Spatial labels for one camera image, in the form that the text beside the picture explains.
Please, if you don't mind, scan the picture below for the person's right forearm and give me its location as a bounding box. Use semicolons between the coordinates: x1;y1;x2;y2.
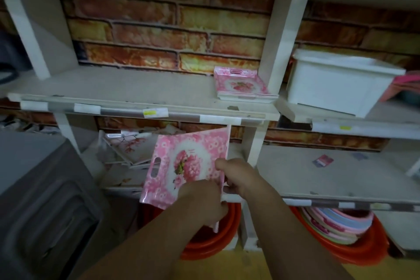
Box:
241;180;356;280

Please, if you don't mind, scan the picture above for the white shelving unit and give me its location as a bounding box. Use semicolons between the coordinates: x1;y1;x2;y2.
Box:
0;0;420;257

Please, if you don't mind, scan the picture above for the orange plastic basin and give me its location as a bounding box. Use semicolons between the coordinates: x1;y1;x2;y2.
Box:
143;202;242;261
289;206;392;266

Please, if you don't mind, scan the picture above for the person's left forearm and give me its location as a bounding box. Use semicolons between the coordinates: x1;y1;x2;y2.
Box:
78;204;210;280

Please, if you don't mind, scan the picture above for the grey appliance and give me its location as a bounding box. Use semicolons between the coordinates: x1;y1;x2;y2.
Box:
0;130;113;280

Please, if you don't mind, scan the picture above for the pink floral plastic tray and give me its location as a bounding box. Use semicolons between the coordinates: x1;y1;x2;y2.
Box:
139;125;232;233

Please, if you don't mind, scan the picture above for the person's right hand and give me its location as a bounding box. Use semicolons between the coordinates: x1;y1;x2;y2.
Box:
215;158;264;196

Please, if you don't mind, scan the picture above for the stack of pink floral trays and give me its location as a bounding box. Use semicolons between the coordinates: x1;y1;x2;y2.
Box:
213;66;279;104

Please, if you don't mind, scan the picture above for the person's left hand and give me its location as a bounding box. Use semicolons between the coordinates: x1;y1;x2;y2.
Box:
177;179;229;227

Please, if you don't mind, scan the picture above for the pink plastic item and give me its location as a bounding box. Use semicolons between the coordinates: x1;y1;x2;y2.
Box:
387;71;420;102

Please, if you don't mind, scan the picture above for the stack of pastel plastic plates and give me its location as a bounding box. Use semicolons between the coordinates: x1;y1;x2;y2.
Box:
299;206;375;246

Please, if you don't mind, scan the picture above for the white plastic storage bin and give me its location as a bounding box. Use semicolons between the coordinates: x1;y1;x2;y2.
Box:
286;48;407;118

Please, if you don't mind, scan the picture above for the small pink card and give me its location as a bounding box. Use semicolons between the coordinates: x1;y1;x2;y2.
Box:
312;154;334;168

